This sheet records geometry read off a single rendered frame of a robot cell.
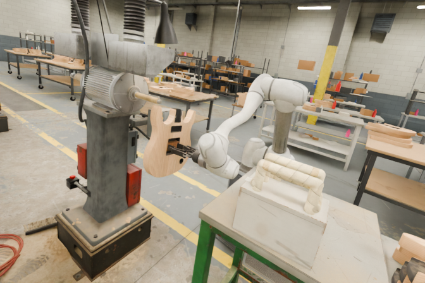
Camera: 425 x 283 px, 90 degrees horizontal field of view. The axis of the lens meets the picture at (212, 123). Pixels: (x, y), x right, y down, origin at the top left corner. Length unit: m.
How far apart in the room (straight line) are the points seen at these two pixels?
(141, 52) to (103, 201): 1.10
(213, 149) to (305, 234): 0.43
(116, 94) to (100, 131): 0.32
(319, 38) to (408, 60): 3.58
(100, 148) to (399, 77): 11.49
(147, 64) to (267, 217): 0.79
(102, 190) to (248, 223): 1.15
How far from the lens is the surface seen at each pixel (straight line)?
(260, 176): 0.73
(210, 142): 0.88
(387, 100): 11.89
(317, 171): 0.77
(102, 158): 1.59
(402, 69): 11.95
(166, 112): 1.56
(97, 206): 1.82
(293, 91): 1.26
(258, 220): 0.79
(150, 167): 1.19
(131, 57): 1.12
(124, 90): 1.33
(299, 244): 0.79
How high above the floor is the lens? 1.48
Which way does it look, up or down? 15 degrees down
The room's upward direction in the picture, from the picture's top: 9 degrees clockwise
